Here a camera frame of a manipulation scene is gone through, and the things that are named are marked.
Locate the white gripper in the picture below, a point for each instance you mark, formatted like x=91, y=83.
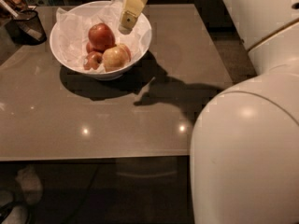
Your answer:
x=134, y=7

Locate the large red apple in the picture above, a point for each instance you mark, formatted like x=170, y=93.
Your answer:
x=101, y=37

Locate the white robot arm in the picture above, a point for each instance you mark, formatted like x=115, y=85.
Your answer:
x=244, y=154

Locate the yellow-red apple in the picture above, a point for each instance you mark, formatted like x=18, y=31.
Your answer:
x=116, y=58

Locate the white bowl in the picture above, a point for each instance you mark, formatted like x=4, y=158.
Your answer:
x=137, y=47

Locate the small red apple behind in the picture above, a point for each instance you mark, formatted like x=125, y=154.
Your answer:
x=89, y=47

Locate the small red apple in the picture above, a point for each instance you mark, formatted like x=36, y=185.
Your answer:
x=89, y=47
x=92, y=60

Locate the small red apple front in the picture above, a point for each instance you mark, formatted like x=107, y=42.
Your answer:
x=92, y=60

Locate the white crumpled paper liner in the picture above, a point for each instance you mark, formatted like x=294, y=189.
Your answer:
x=71, y=34

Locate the black mesh basket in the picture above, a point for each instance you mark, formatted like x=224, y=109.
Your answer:
x=27, y=29

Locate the white cloth under table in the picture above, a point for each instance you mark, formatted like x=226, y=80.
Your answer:
x=31, y=185

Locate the white shoe on floor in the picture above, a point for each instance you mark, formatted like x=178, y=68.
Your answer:
x=12, y=211

